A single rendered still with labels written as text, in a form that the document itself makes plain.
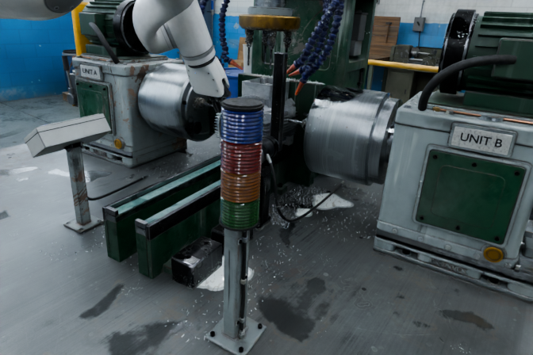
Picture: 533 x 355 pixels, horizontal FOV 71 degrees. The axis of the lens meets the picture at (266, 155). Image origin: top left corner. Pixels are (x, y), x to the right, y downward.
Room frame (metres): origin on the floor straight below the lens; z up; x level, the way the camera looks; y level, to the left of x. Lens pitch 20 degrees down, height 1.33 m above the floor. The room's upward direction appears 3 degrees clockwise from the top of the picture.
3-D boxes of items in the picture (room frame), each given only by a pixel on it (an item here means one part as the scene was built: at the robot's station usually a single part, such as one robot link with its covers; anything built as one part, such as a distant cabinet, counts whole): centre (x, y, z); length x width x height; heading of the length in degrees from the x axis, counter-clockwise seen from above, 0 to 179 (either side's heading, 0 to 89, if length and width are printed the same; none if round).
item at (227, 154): (0.51, 0.04, 1.14); 0.06 x 0.06 x 0.04
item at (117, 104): (1.42, 0.55, 0.99); 0.35 x 0.31 x 0.37; 60
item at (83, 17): (1.41, 0.60, 1.16); 0.33 x 0.26 x 0.42; 60
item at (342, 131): (0.96, -0.26, 1.04); 0.41 x 0.25 x 0.25; 60
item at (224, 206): (0.51, 0.04, 1.05); 0.06 x 0.06 x 0.04
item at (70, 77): (1.40, 0.72, 1.07); 0.08 x 0.07 x 0.20; 150
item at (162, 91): (1.30, 0.34, 1.04); 0.37 x 0.25 x 0.25; 60
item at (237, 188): (0.51, 0.04, 1.10); 0.06 x 0.06 x 0.04
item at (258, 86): (1.16, 0.01, 1.11); 0.12 x 0.11 x 0.07; 150
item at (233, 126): (0.51, 0.04, 1.19); 0.06 x 0.06 x 0.04
